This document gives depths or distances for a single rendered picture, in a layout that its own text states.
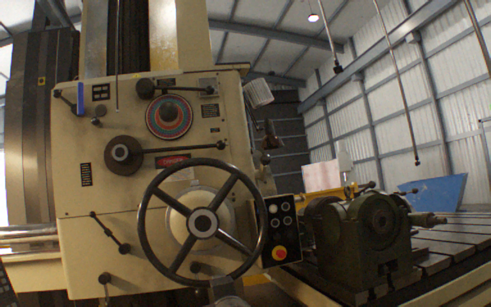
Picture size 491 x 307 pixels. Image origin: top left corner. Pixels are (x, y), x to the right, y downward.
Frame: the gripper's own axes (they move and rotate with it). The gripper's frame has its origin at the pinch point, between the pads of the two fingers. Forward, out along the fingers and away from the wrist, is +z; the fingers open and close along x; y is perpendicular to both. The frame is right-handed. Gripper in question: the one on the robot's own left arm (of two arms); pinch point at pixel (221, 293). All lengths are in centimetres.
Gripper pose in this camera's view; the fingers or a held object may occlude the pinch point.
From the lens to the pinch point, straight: 77.4
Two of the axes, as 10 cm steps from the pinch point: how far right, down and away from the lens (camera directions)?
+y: 9.6, -1.7, 2.4
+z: -2.2, 1.4, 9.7
